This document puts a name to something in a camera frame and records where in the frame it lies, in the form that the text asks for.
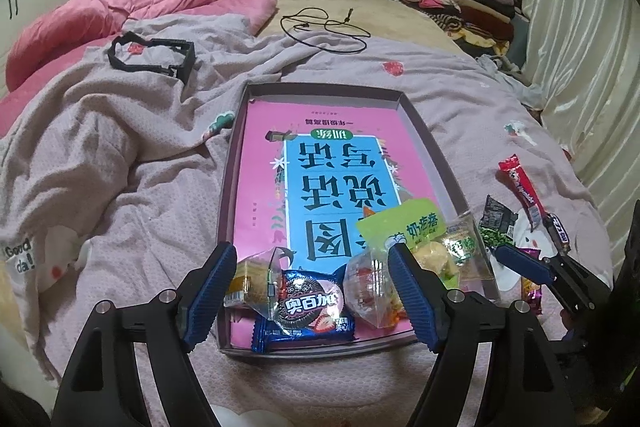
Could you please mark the dark tray with pink book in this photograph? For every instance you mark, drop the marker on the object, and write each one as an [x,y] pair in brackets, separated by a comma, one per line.
[308,161]

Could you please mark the dark green pea snack pack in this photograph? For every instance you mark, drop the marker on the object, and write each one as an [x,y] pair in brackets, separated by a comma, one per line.
[497,224]

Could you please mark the pink duvet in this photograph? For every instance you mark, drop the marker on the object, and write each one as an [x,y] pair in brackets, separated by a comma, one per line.
[58,39]

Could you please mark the purple biscuit snack pack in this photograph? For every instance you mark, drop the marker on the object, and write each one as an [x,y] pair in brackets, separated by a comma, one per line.
[531,292]

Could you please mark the blue Oreo style pack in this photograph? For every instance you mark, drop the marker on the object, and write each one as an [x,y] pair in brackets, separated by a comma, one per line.
[311,310]

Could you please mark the pile of folded clothes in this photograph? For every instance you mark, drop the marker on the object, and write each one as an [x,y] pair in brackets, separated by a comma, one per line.
[478,27]

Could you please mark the red wrapped snack bar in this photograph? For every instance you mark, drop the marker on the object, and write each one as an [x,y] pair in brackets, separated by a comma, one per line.
[524,189]

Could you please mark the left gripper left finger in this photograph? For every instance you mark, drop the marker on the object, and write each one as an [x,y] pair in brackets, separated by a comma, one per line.
[101,384]

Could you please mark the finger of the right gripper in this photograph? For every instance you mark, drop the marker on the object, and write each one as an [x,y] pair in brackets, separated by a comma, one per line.
[527,266]

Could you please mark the mauve bed blanket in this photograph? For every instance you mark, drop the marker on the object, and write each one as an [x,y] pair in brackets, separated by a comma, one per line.
[110,182]

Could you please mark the white curtain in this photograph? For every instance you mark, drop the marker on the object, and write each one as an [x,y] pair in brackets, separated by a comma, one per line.
[584,54]

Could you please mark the green milk snack bag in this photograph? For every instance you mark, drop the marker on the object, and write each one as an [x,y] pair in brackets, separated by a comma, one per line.
[452,249]

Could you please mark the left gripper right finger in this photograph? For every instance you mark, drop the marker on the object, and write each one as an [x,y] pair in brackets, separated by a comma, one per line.
[524,384]

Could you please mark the brown Snickers bar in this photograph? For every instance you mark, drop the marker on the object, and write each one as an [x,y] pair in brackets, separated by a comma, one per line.
[557,232]

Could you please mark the clear red candy bag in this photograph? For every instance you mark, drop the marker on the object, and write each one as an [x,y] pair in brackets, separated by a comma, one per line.
[369,291]

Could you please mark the orange clear cake pack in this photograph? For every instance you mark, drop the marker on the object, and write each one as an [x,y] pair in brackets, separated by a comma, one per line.
[258,282]

